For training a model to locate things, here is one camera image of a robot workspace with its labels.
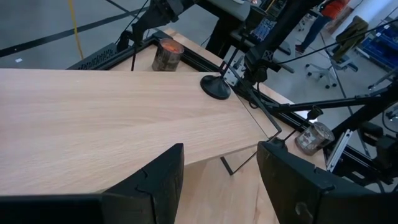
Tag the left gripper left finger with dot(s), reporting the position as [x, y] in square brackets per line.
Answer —
[164, 186]

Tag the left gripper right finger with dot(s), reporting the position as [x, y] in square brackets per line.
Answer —
[289, 186]

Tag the black metal candlestick holder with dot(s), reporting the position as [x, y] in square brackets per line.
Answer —
[214, 88]
[133, 62]
[314, 111]

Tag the orange candle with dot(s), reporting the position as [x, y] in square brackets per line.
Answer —
[168, 56]

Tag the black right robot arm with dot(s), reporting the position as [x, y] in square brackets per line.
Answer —
[280, 28]

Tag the backlit black keyboard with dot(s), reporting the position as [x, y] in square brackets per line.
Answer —
[263, 29]

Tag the silver aluminium profile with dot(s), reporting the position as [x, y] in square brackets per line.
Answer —
[339, 149]

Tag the grey desk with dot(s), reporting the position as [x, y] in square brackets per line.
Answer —
[231, 7]

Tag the person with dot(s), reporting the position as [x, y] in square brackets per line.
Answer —
[314, 28]

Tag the grey office chair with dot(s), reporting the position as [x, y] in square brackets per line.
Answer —
[329, 73]

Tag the olive green jacket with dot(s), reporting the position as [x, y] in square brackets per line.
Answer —
[351, 34]

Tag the blue storage bin rack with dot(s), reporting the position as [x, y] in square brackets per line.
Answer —
[382, 46]

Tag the black perforated metal box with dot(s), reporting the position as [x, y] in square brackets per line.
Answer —
[102, 57]

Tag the silver metal bracket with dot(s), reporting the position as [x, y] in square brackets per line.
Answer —
[232, 73]

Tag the wooden shelf with black frame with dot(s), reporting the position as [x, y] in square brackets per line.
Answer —
[93, 124]

